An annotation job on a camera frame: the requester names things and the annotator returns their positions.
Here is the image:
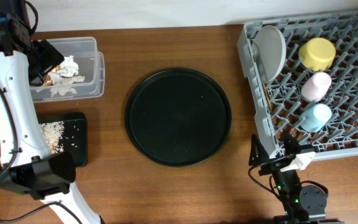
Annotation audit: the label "white napkin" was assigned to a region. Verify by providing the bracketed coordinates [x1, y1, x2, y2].
[47, 55, 85, 97]

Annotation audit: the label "grey plate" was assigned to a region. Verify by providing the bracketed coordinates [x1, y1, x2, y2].
[252, 26, 287, 83]

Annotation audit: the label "light blue cup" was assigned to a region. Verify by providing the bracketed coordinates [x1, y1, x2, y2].
[300, 103, 332, 133]

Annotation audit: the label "clear plastic bin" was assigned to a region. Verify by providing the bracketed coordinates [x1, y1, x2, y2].
[30, 37, 105, 103]

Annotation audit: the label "pink cup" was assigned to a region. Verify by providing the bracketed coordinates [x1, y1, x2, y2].
[301, 72, 332, 101]

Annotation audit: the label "round black tray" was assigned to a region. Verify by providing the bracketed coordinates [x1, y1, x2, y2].
[124, 68, 232, 167]

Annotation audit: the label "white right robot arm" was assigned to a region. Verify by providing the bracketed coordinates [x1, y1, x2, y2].
[248, 132, 341, 223]

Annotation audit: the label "wooden chopstick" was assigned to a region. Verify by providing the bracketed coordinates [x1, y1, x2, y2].
[262, 83, 272, 111]

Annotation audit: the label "yellow bowl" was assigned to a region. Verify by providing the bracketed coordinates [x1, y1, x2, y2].
[298, 37, 336, 71]

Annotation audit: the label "food scraps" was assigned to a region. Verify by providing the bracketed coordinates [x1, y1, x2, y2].
[40, 121, 68, 154]

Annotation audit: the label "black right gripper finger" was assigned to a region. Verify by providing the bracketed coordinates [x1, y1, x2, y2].
[249, 134, 269, 167]
[283, 131, 314, 156]

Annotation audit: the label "black rectangular tray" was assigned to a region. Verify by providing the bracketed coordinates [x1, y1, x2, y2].
[38, 112, 88, 167]

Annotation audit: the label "grey dishwasher rack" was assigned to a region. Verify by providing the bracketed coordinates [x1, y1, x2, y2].
[237, 11, 358, 161]

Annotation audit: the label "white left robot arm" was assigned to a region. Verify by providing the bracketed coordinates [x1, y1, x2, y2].
[0, 1, 102, 223]

